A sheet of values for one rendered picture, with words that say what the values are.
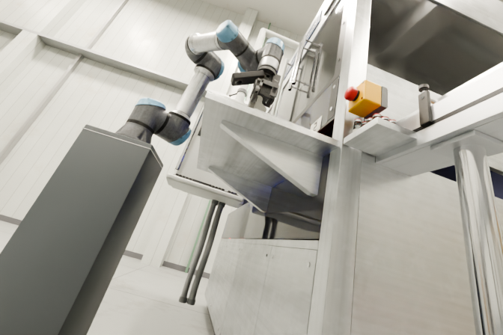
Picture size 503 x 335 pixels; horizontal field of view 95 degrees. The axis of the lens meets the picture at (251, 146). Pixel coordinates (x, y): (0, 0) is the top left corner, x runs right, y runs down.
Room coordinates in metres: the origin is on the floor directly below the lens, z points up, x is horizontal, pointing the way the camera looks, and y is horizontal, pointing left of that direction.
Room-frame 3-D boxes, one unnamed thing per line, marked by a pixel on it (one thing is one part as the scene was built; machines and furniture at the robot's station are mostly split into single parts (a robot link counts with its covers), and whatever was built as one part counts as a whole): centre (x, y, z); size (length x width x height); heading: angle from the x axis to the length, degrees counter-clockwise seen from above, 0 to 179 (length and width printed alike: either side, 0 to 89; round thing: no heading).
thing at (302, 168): (0.65, -0.06, 0.80); 0.34 x 0.03 x 0.13; 98
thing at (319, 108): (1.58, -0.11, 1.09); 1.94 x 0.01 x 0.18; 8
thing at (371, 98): (0.51, -0.28, 1.00); 0.08 x 0.07 x 0.07; 98
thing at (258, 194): (1.14, 0.01, 0.80); 0.34 x 0.03 x 0.13; 98
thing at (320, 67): (0.83, -0.22, 1.51); 0.43 x 0.01 x 0.59; 8
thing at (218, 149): (0.90, -0.03, 0.87); 0.70 x 0.48 x 0.02; 8
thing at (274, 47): (0.65, 0.02, 1.21); 0.09 x 0.08 x 0.11; 45
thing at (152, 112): (0.93, 0.48, 0.96); 0.13 x 0.12 x 0.14; 135
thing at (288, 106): (1.28, -0.16, 1.51); 0.47 x 0.01 x 0.59; 8
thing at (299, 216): (1.60, -0.10, 0.73); 1.98 x 0.01 x 0.25; 8
